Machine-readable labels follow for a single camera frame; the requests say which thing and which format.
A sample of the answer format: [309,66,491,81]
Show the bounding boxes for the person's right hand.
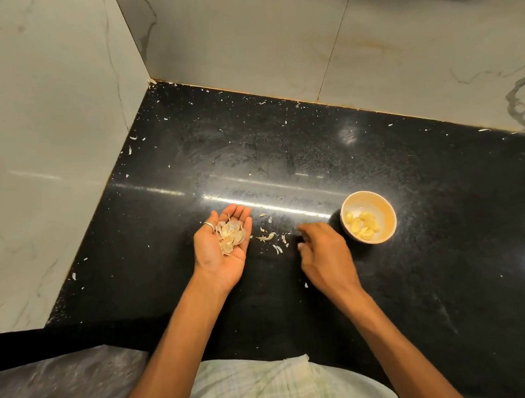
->
[294,217,365,305]

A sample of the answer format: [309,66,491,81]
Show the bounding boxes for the small cream bowl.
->
[337,186,400,249]

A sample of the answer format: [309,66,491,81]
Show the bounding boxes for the person's right forearm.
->
[333,273,469,398]

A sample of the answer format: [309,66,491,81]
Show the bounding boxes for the scattered garlic skin scraps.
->
[246,209,294,259]

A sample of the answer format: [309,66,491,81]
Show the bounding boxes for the handful of garlic skins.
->
[213,214,250,258]

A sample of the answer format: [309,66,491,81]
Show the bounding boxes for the person's left hand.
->
[186,201,262,297]

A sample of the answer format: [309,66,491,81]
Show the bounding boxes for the person's left forearm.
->
[76,270,249,398]

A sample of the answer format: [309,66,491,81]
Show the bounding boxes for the pile of peeled garlic cloves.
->
[344,208,382,244]

